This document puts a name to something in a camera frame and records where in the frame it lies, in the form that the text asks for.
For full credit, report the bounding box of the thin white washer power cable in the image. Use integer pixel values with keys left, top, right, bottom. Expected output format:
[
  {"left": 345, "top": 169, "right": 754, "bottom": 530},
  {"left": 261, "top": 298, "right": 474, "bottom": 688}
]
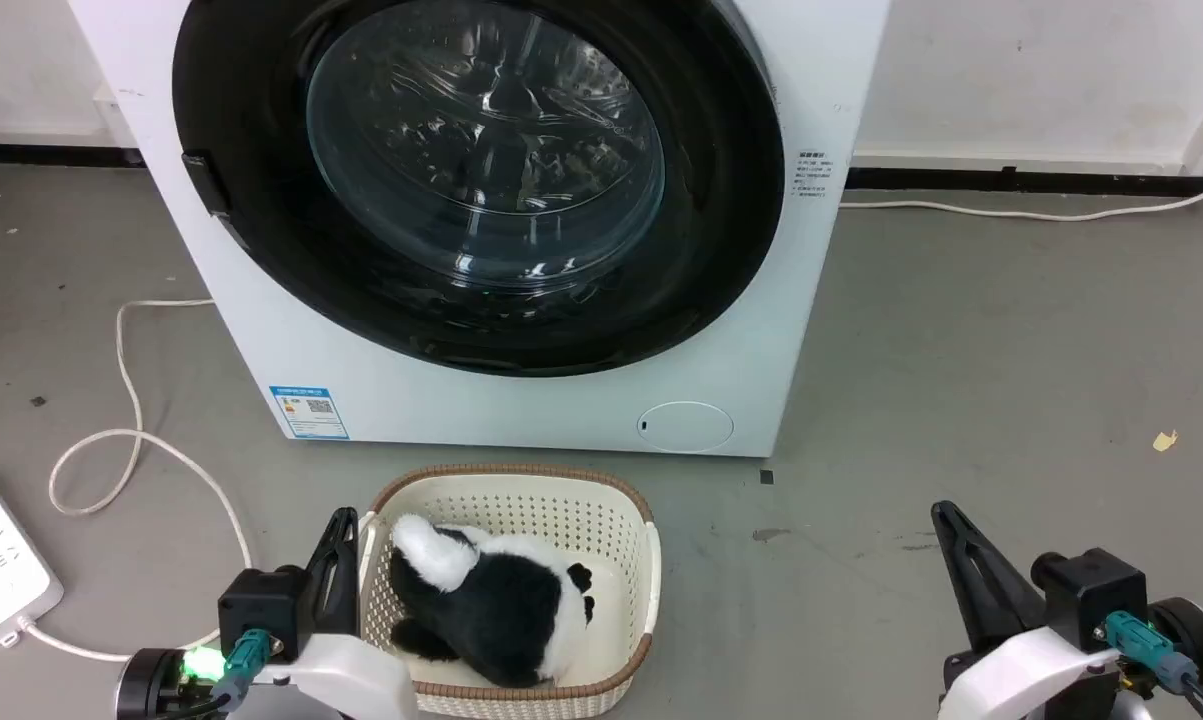
[{"left": 841, "top": 185, "right": 1203, "bottom": 223}]

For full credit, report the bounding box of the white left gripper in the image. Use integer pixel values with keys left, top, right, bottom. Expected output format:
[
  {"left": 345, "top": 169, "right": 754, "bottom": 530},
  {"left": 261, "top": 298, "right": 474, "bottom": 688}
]
[{"left": 249, "top": 507, "right": 420, "bottom": 720}]

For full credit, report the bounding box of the cream perforated laundry basket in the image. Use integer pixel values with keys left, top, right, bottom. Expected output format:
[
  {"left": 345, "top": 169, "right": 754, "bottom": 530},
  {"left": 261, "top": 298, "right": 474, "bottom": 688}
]
[{"left": 358, "top": 463, "right": 662, "bottom": 720}]

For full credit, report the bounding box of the blue energy label sticker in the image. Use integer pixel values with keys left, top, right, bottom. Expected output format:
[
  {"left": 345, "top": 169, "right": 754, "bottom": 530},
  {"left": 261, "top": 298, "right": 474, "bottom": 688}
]
[{"left": 268, "top": 385, "right": 350, "bottom": 441}]

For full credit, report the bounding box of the white front-loading washing machine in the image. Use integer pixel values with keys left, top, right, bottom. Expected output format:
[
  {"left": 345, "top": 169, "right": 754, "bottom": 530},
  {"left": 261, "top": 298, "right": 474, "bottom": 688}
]
[{"left": 66, "top": 0, "right": 892, "bottom": 459}]

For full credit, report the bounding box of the white power strip cable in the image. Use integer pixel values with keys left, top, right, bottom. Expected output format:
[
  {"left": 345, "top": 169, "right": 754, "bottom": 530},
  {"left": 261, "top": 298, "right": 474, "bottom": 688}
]
[{"left": 16, "top": 298, "right": 254, "bottom": 663}]

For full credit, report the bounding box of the small printed text sticker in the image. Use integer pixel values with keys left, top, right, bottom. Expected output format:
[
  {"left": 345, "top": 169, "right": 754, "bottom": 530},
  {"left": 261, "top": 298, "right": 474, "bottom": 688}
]
[{"left": 791, "top": 150, "right": 838, "bottom": 200}]

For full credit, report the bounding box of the teal plug camera cable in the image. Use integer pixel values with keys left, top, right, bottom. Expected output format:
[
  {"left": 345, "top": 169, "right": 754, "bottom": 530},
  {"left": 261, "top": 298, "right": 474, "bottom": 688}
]
[
  {"left": 1096, "top": 611, "right": 1203, "bottom": 720},
  {"left": 189, "top": 627, "right": 274, "bottom": 719}
]

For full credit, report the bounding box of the teal plug right camera cable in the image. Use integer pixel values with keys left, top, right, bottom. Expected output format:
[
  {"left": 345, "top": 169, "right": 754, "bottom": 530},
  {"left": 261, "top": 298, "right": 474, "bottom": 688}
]
[{"left": 1096, "top": 611, "right": 1203, "bottom": 720}]

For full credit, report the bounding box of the black round glass washer door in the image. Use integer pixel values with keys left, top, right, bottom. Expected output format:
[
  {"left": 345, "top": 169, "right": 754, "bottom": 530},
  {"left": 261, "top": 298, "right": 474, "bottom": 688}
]
[{"left": 171, "top": 0, "right": 787, "bottom": 379}]

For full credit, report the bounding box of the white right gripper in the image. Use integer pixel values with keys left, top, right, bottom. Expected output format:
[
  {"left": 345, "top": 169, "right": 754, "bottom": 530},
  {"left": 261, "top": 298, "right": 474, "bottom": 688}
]
[{"left": 930, "top": 500, "right": 1124, "bottom": 720}]

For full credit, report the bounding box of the round white filter cover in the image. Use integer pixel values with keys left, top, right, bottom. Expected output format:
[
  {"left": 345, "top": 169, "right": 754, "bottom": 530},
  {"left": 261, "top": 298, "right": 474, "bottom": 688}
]
[{"left": 636, "top": 401, "right": 735, "bottom": 453}]

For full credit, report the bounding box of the teal plug left camera cable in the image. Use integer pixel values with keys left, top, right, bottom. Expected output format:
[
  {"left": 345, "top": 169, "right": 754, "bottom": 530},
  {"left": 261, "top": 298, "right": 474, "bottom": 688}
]
[{"left": 189, "top": 627, "right": 274, "bottom": 719}]

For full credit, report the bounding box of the black and white panda plush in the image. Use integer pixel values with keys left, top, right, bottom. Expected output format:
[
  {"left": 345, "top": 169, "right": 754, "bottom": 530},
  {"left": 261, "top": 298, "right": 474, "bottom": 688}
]
[{"left": 389, "top": 514, "right": 597, "bottom": 689}]

